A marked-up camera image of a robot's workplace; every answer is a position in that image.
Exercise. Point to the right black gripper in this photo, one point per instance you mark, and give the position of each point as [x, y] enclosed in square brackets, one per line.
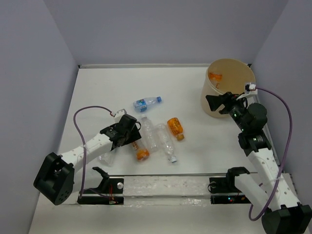
[228, 98]

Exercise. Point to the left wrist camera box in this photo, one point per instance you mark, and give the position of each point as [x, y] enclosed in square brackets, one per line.
[120, 113]

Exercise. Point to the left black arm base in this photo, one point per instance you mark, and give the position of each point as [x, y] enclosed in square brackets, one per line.
[108, 192]

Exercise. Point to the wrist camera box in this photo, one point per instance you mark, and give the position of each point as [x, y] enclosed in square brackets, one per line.
[250, 89]
[120, 113]

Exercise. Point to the tall orange label bottle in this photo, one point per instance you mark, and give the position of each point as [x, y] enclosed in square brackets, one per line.
[141, 151]

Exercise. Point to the clear bottle without cap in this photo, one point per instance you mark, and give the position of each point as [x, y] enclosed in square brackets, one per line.
[148, 133]

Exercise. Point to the clear bottle blue cap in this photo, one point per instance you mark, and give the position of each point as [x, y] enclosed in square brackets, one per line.
[166, 142]

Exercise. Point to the beige round bin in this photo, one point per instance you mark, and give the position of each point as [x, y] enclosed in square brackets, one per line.
[235, 74]

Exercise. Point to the blue label small bottle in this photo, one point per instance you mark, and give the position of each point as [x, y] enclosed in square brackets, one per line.
[145, 104]

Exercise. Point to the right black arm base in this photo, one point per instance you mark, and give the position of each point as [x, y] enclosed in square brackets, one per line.
[223, 190]

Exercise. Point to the green label water bottle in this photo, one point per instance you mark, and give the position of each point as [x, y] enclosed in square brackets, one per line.
[107, 159]

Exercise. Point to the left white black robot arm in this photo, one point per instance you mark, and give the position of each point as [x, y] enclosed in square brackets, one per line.
[56, 176]

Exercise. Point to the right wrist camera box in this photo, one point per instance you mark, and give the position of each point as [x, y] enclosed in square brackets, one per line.
[250, 89]

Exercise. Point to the short orange bottle orange cap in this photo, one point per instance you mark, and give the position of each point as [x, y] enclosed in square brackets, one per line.
[176, 128]

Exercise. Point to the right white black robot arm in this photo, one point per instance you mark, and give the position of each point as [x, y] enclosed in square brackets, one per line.
[280, 211]

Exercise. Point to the orange bottle white cap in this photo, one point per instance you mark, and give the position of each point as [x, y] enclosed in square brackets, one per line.
[215, 76]

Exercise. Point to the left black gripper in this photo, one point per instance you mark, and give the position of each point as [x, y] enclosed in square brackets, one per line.
[135, 136]

